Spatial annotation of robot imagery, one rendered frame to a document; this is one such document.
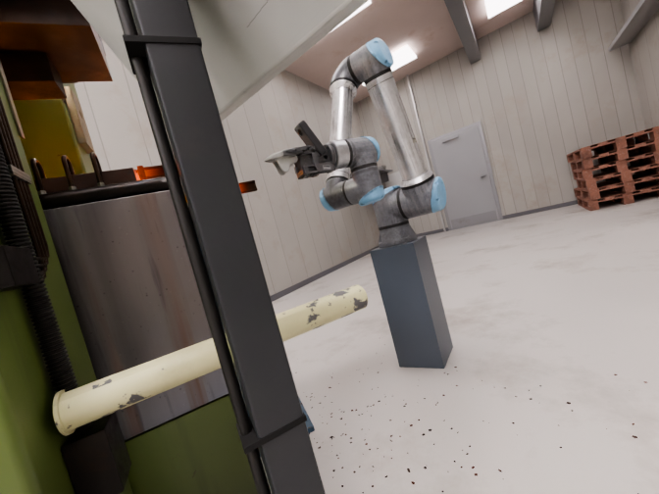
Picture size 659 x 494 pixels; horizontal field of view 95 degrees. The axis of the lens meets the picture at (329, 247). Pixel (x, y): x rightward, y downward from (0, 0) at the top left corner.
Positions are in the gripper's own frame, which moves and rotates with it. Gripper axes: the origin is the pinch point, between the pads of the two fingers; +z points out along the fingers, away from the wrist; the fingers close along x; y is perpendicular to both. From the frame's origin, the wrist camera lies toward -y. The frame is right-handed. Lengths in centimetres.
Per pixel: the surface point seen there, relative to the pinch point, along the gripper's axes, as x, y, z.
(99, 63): -0.3, -27.0, 34.2
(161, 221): -16.0, 14.4, 30.7
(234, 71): -53, 6, 19
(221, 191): -60, 20, 25
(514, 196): 320, 58, -610
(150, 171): -0.7, -0.4, 30.3
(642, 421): -42, 100, -72
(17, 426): -44, 36, 47
